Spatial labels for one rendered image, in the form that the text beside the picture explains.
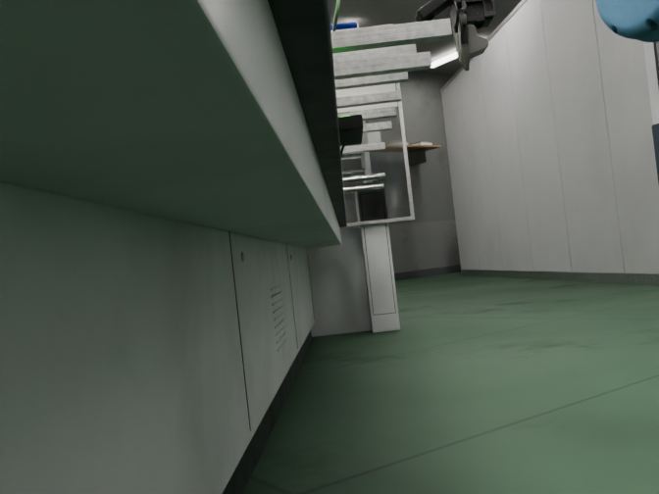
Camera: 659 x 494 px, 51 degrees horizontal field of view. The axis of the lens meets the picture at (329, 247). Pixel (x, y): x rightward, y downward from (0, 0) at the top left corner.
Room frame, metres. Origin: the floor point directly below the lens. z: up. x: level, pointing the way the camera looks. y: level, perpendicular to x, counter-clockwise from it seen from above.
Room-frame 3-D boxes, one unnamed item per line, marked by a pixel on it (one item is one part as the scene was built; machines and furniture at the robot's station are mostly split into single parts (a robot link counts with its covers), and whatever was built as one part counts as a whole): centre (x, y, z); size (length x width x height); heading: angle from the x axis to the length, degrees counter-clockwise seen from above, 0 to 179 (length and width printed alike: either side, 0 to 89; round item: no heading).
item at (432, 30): (1.24, -0.04, 0.83); 0.44 x 0.03 x 0.04; 88
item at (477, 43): (1.46, -0.35, 0.86); 0.06 x 0.03 x 0.09; 88
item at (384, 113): (2.49, -0.04, 0.95); 0.50 x 0.04 x 0.04; 88
